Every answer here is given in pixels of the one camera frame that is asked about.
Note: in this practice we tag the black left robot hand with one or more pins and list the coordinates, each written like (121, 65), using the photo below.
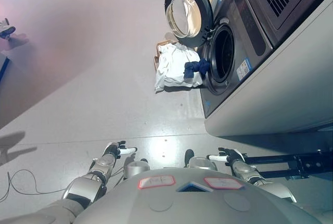
(112, 149)

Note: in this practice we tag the grey front-load washing machine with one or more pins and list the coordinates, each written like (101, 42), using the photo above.
(286, 91)

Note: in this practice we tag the blue-edged white board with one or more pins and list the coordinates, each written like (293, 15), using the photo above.
(4, 65)

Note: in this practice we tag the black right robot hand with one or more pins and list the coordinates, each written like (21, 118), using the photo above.
(232, 156)

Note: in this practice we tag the black metal frame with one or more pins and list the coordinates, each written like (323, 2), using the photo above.
(299, 162)

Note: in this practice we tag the white cloth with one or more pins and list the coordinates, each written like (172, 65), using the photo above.
(171, 67)

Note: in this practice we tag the dark appliance with vent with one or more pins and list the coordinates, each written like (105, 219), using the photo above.
(299, 0)

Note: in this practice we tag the wooden laundry basket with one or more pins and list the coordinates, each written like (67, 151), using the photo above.
(159, 49)

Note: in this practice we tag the dark blue cloth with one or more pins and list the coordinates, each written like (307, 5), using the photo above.
(193, 67)

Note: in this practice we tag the round washing machine door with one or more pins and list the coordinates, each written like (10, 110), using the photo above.
(184, 13)

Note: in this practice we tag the grey robot torso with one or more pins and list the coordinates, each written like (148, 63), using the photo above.
(197, 205)

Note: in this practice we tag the energy label sticker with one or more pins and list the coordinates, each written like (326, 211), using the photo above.
(244, 69)

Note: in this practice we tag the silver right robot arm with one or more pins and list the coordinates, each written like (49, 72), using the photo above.
(270, 187)

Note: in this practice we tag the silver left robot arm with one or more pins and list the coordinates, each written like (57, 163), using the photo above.
(83, 187)

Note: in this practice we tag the white and blue shoe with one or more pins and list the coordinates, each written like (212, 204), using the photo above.
(6, 30)

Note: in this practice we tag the red-bordered torso label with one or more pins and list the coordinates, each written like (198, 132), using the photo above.
(156, 181)
(223, 183)

